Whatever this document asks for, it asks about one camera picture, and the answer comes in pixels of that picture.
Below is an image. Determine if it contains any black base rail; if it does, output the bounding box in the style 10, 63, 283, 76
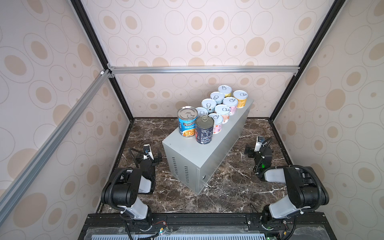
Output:
79, 212, 336, 240

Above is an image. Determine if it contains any purple white label can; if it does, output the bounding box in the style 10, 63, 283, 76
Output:
209, 113, 224, 135

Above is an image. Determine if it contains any black red label can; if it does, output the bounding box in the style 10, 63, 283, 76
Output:
196, 115, 215, 145

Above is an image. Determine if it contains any silver left side rail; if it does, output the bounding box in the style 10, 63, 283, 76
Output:
1, 69, 111, 225

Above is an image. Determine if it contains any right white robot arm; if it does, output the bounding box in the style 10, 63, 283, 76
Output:
244, 136, 330, 228

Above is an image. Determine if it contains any green label can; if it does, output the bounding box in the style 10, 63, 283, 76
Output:
196, 107, 209, 117

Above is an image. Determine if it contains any silver horizontal back rail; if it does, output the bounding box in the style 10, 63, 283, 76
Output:
110, 66, 300, 75

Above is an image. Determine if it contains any pink label can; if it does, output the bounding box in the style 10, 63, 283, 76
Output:
223, 97, 238, 116

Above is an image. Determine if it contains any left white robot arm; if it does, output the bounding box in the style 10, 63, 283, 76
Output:
101, 144, 163, 226

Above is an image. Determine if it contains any light blue bear can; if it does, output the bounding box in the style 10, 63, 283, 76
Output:
210, 92, 226, 105

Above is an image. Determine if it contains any yellow orange label can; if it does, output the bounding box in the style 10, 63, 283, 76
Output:
233, 90, 248, 109

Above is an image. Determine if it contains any blue label dark can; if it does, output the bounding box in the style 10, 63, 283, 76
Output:
178, 106, 198, 138

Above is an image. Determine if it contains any black corner frame post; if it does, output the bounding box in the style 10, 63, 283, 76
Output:
269, 0, 346, 124
70, 0, 135, 122

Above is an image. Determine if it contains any orange white label can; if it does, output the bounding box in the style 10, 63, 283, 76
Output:
215, 104, 231, 124

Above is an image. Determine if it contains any yellow fruit label can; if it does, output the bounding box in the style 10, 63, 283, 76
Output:
218, 85, 232, 97

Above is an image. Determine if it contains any grey metal cabinet box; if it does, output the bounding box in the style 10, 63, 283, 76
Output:
163, 98, 254, 194

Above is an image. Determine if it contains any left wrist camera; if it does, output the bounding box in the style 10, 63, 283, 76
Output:
143, 144, 154, 161

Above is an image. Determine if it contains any black corner frame post right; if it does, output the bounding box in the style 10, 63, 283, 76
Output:
269, 0, 346, 124

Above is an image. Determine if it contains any black corner frame post left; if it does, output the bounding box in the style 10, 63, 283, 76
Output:
70, 0, 135, 122

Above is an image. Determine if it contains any teal brown label can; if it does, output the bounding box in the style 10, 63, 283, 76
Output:
202, 99, 217, 114

